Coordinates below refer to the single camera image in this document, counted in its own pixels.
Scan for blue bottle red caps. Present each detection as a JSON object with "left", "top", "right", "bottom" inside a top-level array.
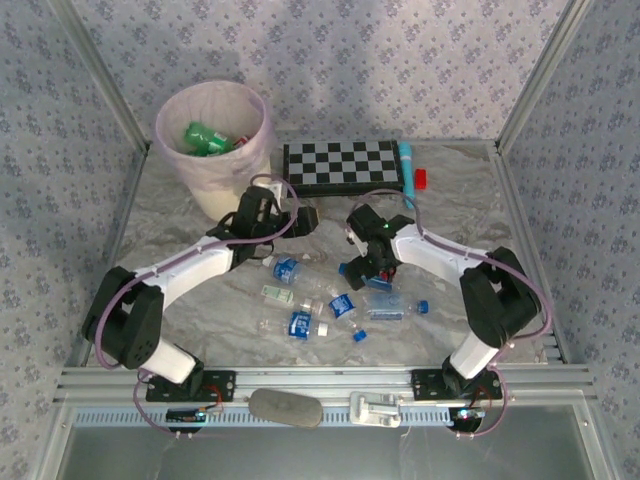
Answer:
[{"left": 364, "top": 268, "right": 400, "bottom": 294}]

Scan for blue-label bottle blue cap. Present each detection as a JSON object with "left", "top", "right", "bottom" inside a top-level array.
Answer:
[{"left": 327, "top": 293, "right": 370, "bottom": 344}]

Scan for blue-label bottle white cap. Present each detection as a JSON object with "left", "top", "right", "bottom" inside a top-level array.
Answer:
[
  {"left": 256, "top": 309, "right": 331, "bottom": 342},
  {"left": 262, "top": 254, "right": 344, "bottom": 297}
]

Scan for clear bottle pale blue label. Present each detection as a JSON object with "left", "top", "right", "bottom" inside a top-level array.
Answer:
[{"left": 362, "top": 292, "right": 431, "bottom": 321}]

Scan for clear bottle white green label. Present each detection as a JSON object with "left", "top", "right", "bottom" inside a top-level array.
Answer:
[{"left": 259, "top": 283, "right": 324, "bottom": 316}]

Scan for green plastic soda bottle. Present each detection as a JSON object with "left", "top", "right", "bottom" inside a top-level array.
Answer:
[
  {"left": 199, "top": 130, "right": 236, "bottom": 157},
  {"left": 183, "top": 121, "right": 217, "bottom": 151}
]

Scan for white round waste bin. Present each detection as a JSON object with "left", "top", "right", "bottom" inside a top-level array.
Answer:
[{"left": 155, "top": 82, "right": 276, "bottom": 224}]

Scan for pink plastic bin liner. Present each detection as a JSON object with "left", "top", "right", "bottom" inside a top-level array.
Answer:
[{"left": 154, "top": 79, "right": 278, "bottom": 191}]

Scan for blue marker pen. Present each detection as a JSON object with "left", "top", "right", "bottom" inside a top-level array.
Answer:
[{"left": 398, "top": 141, "right": 419, "bottom": 210}]

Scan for black white checkerboard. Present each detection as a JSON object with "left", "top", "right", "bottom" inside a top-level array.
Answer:
[{"left": 282, "top": 139, "right": 405, "bottom": 197}]

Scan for grey oblong pad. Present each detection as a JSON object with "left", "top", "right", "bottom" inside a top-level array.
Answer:
[{"left": 248, "top": 388, "right": 324, "bottom": 430}]

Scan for right small circuit board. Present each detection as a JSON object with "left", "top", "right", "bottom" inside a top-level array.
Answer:
[{"left": 447, "top": 407, "right": 487, "bottom": 426}]

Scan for small circuit board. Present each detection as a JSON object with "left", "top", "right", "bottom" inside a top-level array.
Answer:
[
  {"left": 166, "top": 407, "right": 207, "bottom": 426},
  {"left": 447, "top": 407, "right": 487, "bottom": 426}
]

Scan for grey lower shelf panel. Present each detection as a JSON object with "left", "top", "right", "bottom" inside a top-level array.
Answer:
[{"left": 54, "top": 405, "right": 609, "bottom": 480}]

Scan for left small circuit board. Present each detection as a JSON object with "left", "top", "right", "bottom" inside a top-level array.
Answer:
[{"left": 166, "top": 407, "right": 207, "bottom": 426}]

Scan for aluminium mounting rail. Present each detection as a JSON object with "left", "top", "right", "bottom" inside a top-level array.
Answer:
[{"left": 53, "top": 363, "right": 600, "bottom": 404}]

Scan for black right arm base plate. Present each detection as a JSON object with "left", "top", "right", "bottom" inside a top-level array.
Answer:
[{"left": 410, "top": 368, "right": 504, "bottom": 401}]

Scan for silver metal bracket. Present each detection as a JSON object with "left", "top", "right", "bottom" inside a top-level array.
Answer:
[{"left": 348, "top": 391, "right": 404, "bottom": 429}]

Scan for aluminium side rail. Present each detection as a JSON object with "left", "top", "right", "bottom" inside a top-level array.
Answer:
[
  {"left": 492, "top": 142, "right": 574, "bottom": 366},
  {"left": 67, "top": 142, "right": 151, "bottom": 371}
]

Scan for grey slotted cable duct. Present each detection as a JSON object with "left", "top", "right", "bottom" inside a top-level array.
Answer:
[{"left": 69, "top": 404, "right": 589, "bottom": 429}]

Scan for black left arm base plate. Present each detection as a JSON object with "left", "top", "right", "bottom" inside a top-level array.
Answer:
[{"left": 145, "top": 369, "right": 237, "bottom": 404}]

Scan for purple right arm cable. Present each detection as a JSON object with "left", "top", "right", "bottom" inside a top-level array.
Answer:
[{"left": 347, "top": 189, "right": 555, "bottom": 441}]

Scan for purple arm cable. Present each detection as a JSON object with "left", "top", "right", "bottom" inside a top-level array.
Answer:
[
  {"left": 347, "top": 189, "right": 555, "bottom": 441},
  {"left": 93, "top": 173, "right": 301, "bottom": 441}
]

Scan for aluminium frame post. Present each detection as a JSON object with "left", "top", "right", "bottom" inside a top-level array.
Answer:
[
  {"left": 49, "top": 0, "right": 151, "bottom": 154},
  {"left": 494, "top": 0, "right": 596, "bottom": 156}
]

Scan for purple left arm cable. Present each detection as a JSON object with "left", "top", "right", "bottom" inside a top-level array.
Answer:
[{"left": 93, "top": 173, "right": 301, "bottom": 441}]

